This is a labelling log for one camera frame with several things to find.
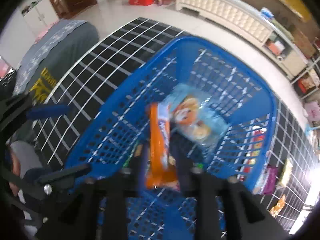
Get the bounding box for orange snack pouch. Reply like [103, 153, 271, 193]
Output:
[269, 194, 286, 218]

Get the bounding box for blue plastic basket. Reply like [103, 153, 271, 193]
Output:
[73, 36, 280, 239]

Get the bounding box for red yellow snack pouch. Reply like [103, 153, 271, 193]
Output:
[244, 126, 267, 173]

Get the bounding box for white wire shelf rack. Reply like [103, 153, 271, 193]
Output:
[291, 53, 319, 100]

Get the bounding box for blue tissue box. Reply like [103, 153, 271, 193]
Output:
[260, 8, 274, 20]

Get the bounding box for orange box in cabinet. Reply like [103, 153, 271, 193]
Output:
[265, 40, 285, 56]

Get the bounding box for light blue cartoon snack bag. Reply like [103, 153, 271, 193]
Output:
[164, 83, 229, 148]

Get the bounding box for clear pack yellow crackers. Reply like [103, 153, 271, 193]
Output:
[278, 157, 293, 187]

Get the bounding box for white tv cabinet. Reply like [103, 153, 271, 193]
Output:
[176, 0, 309, 80]

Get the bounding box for black white grid tablecloth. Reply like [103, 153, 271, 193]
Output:
[34, 18, 318, 231]

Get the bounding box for pink gift bag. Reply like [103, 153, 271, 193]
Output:
[304, 101, 320, 121]

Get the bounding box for orange blue biscuit pack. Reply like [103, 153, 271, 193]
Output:
[145, 102, 180, 191]

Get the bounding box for purple snack packet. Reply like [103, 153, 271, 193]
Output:
[260, 165, 278, 195]

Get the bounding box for grey queen cushion chair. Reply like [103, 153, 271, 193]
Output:
[12, 20, 99, 104]

